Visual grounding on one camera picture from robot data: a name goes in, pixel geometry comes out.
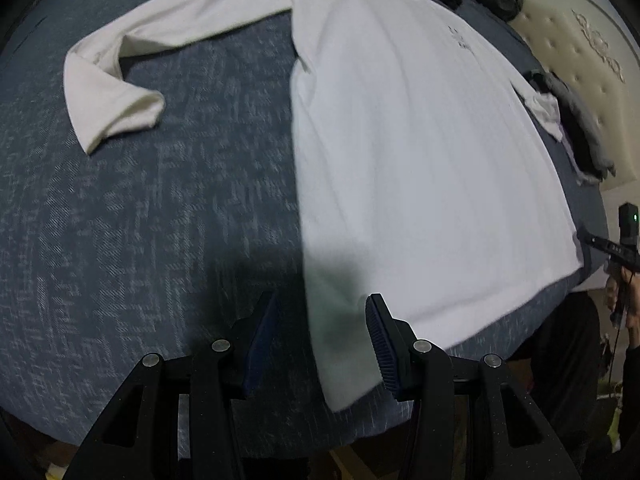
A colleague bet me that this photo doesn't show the person's right hand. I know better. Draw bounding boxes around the person's right hand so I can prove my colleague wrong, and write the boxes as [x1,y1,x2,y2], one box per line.
[604,265,640,348]

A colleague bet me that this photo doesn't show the white long-sleeve shirt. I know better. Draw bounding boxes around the white long-sleeve shirt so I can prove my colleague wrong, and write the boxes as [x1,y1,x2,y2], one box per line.
[64,0,586,413]

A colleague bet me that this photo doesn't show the bed with blue sheet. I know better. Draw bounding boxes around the bed with blue sheet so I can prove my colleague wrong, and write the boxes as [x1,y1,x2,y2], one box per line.
[0,0,611,461]

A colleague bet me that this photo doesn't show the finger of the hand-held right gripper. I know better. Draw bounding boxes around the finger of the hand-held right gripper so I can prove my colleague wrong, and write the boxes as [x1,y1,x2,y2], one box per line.
[576,229,608,255]

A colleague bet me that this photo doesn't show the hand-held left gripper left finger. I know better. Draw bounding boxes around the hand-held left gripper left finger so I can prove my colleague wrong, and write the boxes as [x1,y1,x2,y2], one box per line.
[62,290,281,480]

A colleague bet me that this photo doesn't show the person's legs in black pants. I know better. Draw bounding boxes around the person's legs in black pants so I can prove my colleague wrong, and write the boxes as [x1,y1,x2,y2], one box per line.
[510,290,640,480]

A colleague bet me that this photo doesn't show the folded clothes stack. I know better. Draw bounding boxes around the folded clothes stack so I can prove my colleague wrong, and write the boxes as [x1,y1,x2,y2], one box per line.
[522,70,617,186]

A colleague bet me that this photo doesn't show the cream tufted headboard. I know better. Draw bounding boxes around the cream tufted headboard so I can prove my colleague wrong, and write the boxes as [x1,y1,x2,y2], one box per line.
[500,0,640,196]

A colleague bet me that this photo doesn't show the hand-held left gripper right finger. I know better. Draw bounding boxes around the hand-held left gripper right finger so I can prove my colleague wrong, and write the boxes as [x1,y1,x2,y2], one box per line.
[365,293,583,480]

